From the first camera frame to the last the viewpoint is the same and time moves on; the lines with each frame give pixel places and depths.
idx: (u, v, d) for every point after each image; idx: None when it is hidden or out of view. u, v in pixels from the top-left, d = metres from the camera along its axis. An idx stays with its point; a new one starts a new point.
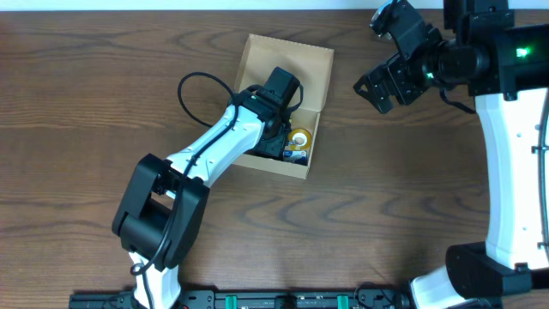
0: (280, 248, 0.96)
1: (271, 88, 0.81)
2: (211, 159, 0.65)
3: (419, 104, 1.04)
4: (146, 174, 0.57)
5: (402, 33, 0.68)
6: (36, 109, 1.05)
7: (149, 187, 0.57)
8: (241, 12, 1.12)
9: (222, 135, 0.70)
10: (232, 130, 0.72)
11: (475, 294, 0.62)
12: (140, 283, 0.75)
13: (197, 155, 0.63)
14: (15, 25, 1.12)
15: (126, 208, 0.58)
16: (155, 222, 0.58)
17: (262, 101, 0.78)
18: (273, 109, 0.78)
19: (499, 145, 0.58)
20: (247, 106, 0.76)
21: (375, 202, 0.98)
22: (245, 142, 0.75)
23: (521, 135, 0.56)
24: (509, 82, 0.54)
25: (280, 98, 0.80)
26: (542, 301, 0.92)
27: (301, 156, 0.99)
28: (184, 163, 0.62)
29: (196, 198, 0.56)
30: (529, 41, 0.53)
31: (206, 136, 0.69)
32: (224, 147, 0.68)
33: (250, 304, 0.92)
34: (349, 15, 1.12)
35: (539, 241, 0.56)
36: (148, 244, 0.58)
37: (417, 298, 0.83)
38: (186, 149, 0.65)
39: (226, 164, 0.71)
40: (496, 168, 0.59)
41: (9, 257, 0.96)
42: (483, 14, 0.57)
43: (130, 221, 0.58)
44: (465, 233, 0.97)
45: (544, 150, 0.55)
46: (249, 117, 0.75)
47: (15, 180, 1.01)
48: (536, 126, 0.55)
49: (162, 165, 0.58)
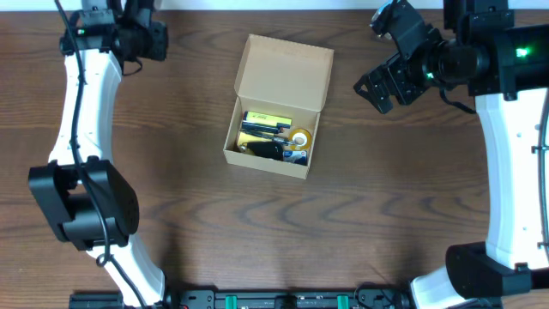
0: (280, 248, 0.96)
1: (92, 5, 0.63)
2: (90, 130, 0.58)
3: (419, 104, 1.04)
4: (44, 186, 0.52)
5: (403, 33, 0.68)
6: (37, 108, 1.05)
7: (56, 193, 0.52)
8: (241, 13, 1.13)
9: (81, 93, 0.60)
10: (87, 83, 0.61)
11: (474, 294, 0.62)
12: (118, 281, 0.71)
13: (73, 136, 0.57)
14: (15, 25, 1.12)
15: (56, 219, 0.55)
16: (88, 212, 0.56)
17: (93, 31, 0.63)
18: (108, 32, 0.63)
19: (499, 144, 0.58)
20: (87, 45, 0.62)
21: (375, 202, 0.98)
22: (111, 83, 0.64)
23: (521, 135, 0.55)
24: (509, 82, 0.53)
25: (109, 10, 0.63)
26: (542, 302, 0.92)
27: (301, 156, 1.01)
28: (68, 152, 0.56)
29: (103, 173, 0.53)
30: (528, 41, 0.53)
31: (67, 109, 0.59)
32: (89, 108, 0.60)
33: (250, 304, 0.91)
34: (349, 15, 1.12)
35: (539, 241, 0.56)
36: (95, 233, 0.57)
37: (417, 298, 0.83)
38: (60, 136, 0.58)
39: (106, 116, 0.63)
40: (496, 167, 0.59)
41: (9, 257, 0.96)
42: (483, 14, 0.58)
43: (69, 226, 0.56)
44: (465, 232, 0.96)
45: (545, 150, 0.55)
46: (92, 57, 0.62)
47: (15, 179, 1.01)
48: (536, 126, 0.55)
49: (50, 171, 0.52)
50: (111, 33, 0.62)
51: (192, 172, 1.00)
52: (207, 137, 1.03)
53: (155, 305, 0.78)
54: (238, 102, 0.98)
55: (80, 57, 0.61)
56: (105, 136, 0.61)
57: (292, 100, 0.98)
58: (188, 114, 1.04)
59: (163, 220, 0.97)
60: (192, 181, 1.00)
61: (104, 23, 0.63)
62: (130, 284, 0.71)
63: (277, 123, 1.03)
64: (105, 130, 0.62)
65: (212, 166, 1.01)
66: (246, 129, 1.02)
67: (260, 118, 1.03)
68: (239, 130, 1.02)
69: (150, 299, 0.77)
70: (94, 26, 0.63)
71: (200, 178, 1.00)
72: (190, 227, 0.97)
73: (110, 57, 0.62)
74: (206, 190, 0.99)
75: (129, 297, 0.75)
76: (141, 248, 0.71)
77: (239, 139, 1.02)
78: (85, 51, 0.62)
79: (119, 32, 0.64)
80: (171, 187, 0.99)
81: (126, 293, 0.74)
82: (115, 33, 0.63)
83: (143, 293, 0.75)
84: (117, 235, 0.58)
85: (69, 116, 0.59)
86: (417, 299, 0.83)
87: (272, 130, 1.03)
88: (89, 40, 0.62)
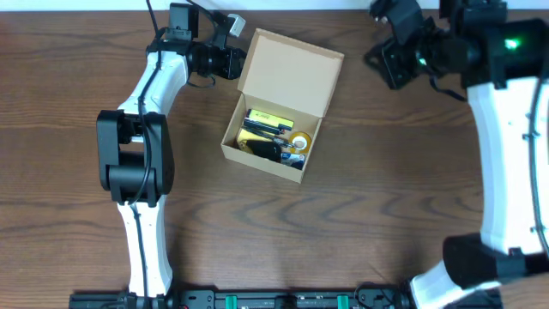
0: (280, 248, 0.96)
1: (177, 26, 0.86)
2: (155, 95, 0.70)
3: (418, 105, 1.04)
4: (107, 126, 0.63)
5: (399, 18, 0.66)
6: (37, 108, 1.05)
7: (116, 134, 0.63)
8: (241, 13, 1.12)
9: (155, 73, 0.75)
10: (161, 69, 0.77)
11: (472, 282, 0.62)
12: (134, 252, 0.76)
13: (143, 96, 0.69)
14: (15, 25, 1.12)
15: (106, 160, 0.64)
16: (135, 164, 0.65)
17: (172, 43, 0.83)
18: (186, 43, 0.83)
19: (491, 131, 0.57)
20: (166, 49, 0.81)
21: (375, 203, 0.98)
22: (177, 79, 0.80)
23: (512, 123, 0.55)
24: (500, 73, 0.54)
25: (189, 31, 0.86)
26: (542, 301, 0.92)
27: (298, 160, 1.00)
28: (135, 107, 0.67)
29: (158, 126, 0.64)
30: (517, 34, 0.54)
31: (141, 82, 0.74)
32: (159, 83, 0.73)
33: (250, 304, 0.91)
34: (350, 15, 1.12)
35: (532, 226, 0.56)
36: (134, 184, 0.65)
37: (417, 295, 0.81)
38: (130, 96, 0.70)
39: (169, 97, 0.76)
40: (489, 155, 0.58)
41: (9, 257, 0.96)
42: (477, 6, 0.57)
43: (113, 172, 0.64)
44: (464, 232, 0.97)
45: (535, 137, 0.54)
46: (170, 56, 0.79)
47: (15, 180, 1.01)
48: (527, 114, 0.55)
49: (117, 114, 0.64)
50: (188, 45, 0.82)
51: (193, 172, 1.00)
52: (207, 136, 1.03)
53: (156, 299, 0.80)
54: (241, 99, 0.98)
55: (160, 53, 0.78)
56: (165, 107, 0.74)
57: (293, 100, 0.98)
58: (188, 114, 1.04)
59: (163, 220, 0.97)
60: (192, 181, 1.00)
61: (183, 38, 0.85)
62: (142, 257, 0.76)
63: (279, 124, 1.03)
64: (165, 106, 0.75)
65: (213, 166, 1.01)
66: (248, 125, 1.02)
67: (262, 117, 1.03)
68: (239, 128, 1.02)
69: (153, 288, 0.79)
70: (177, 39, 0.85)
71: (201, 178, 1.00)
72: (190, 227, 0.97)
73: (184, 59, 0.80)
74: (206, 190, 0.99)
75: (135, 279, 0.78)
76: (162, 228, 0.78)
77: (239, 136, 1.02)
78: (165, 52, 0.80)
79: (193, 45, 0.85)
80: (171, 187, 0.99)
81: (134, 269, 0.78)
82: (190, 47, 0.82)
83: (149, 281, 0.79)
84: (153, 191, 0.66)
85: (141, 85, 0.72)
86: (417, 293, 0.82)
87: (273, 130, 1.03)
88: (170, 47, 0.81)
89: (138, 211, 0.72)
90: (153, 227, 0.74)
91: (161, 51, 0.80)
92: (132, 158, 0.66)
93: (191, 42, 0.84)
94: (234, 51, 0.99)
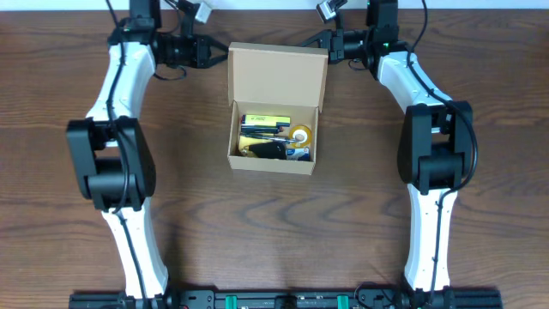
0: (280, 248, 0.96)
1: (137, 15, 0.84)
2: (123, 97, 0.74)
3: None
4: (80, 137, 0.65)
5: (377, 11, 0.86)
6: (37, 108, 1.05)
7: (87, 144, 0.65)
8: (242, 12, 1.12)
9: (120, 69, 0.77)
10: (126, 64, 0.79)
11: (414, 163, 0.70)
12: (126, 257, 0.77)
13: (111, 100, 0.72)
14: (16, 25, 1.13)
15: (83, 172, 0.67)
16: (114, 171, 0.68)
17: (135, 31, 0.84)
18: (148, 32, 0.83)
19: (389, 73, 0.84)
20: (129, 39, 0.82)
21: (375, 203, 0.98)
22: (142, 70, 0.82)
23: (396, 62, 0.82)
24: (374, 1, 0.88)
25: (150, 18, 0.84)
26: (542, 301, 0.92)
27: (304, 154, 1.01)
28: (103, 112, 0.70)
29: (131, 130, 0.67)
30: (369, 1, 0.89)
31: (107, 81, 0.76)
32: (125, 81, 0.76)
33: (250, 304, 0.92)
34: (350, 14, 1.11)
35: (427, 92, 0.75)
36: (120, 184, 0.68)
37: (411, 273, 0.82)
38: (98, 101, 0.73)
39: (139, 90, 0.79)
40: (396, 88, 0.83)
41: (9, 257, 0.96)
42: None
43: (93, 180, 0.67)
44: (463, 232, 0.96)
45: (413, 64, 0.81)
46: (133, 48, 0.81)
47: (15, 179, 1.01)
48: (405, 53, 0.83)
49: (86, 124, 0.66)
50: (151, 33, 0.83)
51: (191, 172, 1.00)
52: (204, 137, 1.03)
53: (155, 298, 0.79)
54: (234, 109, 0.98)
55: (123, 45, 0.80)
56: (136, 106, 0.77)
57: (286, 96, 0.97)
58: (187, 114, 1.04)
59: (163, 220, 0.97)
60: (191, 181, 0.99)
61: (145, 27, 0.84)
62: (134, 259, 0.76)
63: (277, 123, 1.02)
64: (136, 101, 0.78)
65: (212, 165, 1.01)
66: (246, 131, 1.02)
67: (259, 119, 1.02)
68: (238, 135, 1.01)
69: (153, 288, 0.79)
70: (138, 28, 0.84)
71: (199, 178, 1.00)
72: (190, 227, 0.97)
73: (148, 49, 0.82)
74: (205, 190, 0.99)
75: (131, 281, 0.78)
76: (151, 228, 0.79)
77: (240, 142, 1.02)
78: (128, 44, 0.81)
79: (155, 33, 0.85)
80: (170, 187, 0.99)
81: (129, 270, 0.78)
82: (153, 34, 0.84)
83: (145, 283, 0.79)
84: (135, 194, 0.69)
85: (108, 86, 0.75)
86: (411, 276, 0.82)
87: (271, 130, 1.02)
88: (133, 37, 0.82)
89: (124, 216, 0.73)
90: (141, 232, 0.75)
91: (124, 44, 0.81)
92: (109, 165, 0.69)
93: (153, 31, 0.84)
94: (202, 38, 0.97)
